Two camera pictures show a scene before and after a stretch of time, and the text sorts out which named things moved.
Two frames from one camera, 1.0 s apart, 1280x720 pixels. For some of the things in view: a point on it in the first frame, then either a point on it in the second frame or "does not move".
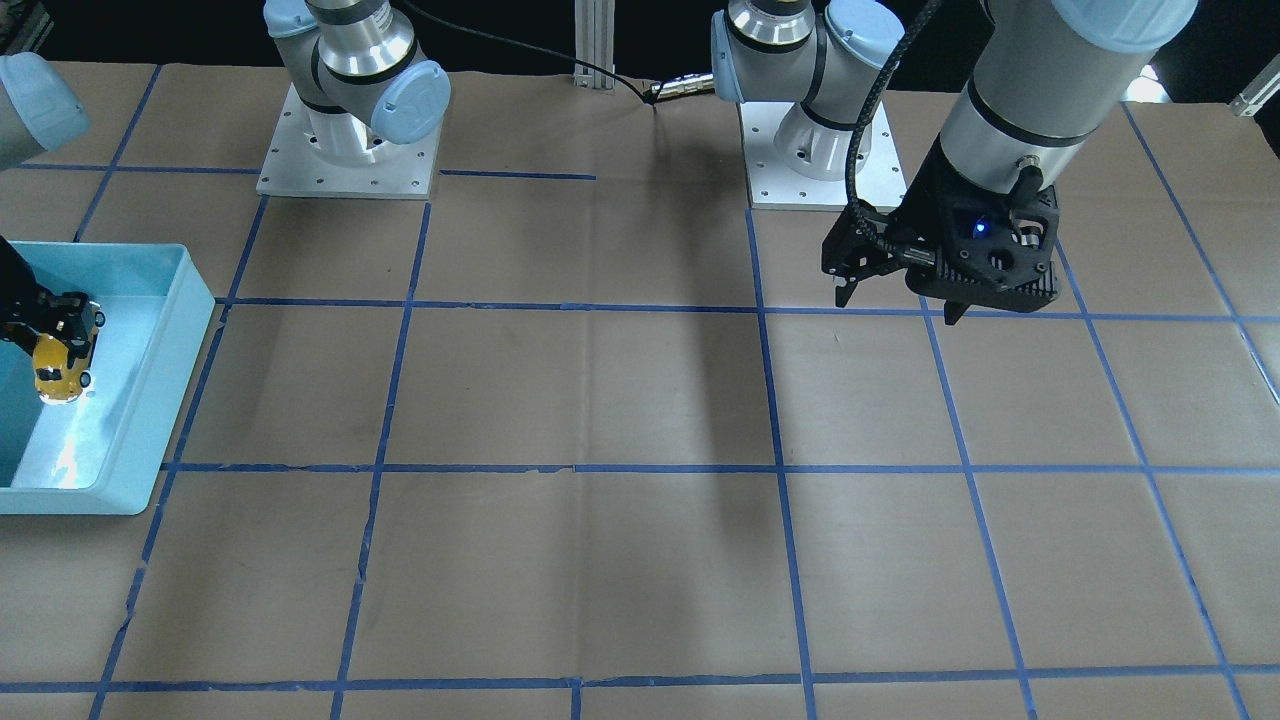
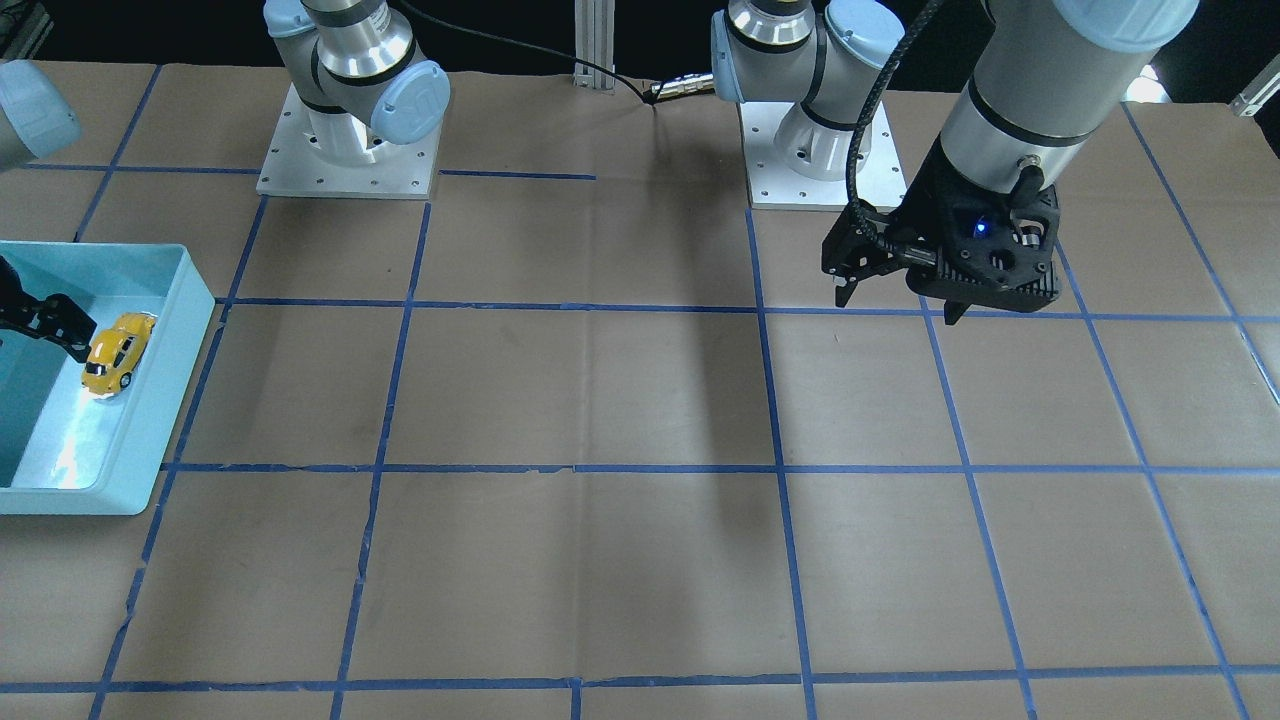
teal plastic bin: (96, 453) does not move
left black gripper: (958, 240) does not move
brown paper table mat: (587, 437) does not move
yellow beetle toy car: (57, 382) → (115, 353)
